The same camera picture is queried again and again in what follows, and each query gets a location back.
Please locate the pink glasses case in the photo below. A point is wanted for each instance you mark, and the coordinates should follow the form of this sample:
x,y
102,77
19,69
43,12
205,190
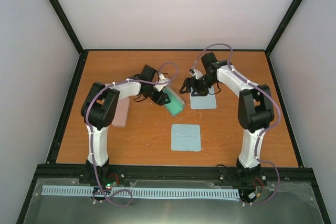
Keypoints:
x,y
121,115

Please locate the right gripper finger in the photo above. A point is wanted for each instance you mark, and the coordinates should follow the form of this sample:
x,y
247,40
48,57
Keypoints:
x,y
185,88
199,92

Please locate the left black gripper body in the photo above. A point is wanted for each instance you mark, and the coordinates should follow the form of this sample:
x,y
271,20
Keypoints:
x,y
155,98

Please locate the black cage frame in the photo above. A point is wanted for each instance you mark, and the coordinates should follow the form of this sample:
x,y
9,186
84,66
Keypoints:
x,y
51,168

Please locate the light blue cloth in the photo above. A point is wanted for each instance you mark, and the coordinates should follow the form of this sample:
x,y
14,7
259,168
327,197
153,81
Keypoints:
x,y
186,137
204,102

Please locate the light blue slotted cable duct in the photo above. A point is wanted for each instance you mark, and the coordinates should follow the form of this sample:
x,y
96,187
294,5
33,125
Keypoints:
x,y
146,193

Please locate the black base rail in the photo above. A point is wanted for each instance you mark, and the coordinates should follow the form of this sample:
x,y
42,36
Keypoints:
x,y
219,175

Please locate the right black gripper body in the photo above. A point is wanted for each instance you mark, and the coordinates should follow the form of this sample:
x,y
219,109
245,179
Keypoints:
x,y
202,83

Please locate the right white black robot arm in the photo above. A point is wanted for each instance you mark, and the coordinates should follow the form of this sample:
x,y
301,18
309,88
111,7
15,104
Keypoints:
x,y
255,108

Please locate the grey glasses case teal lining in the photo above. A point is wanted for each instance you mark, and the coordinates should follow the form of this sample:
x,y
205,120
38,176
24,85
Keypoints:
x,y
176,104

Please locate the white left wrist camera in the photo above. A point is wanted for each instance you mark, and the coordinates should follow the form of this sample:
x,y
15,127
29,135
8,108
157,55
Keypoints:
x,y
162,82

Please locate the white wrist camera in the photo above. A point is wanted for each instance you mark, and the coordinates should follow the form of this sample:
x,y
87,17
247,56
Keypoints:
x,y
162,82
196,74

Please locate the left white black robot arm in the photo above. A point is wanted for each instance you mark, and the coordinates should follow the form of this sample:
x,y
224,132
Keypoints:
x,y
100,106

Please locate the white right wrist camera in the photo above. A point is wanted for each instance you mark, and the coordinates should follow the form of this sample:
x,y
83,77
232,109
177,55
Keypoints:
x,y
196,74

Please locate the black frame glasses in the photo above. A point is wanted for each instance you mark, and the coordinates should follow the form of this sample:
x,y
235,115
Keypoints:
x,y
146,89

